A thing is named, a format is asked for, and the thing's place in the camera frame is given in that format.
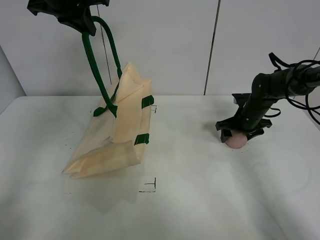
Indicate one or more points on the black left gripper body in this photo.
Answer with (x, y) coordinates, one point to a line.
(66, 11)

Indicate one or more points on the pink peach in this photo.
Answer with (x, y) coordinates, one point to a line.
(237, 141)

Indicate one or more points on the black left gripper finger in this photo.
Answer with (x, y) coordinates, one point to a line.
(85, 25)

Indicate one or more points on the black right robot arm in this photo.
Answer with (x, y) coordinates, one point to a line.
(266, 89)

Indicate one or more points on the cream linen bag green handles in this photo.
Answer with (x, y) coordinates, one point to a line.
(118, 133)

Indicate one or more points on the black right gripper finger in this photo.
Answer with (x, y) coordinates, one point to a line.
(225, 135)
(255, 133)

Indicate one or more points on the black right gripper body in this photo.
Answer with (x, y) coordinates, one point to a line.
(249, 116)

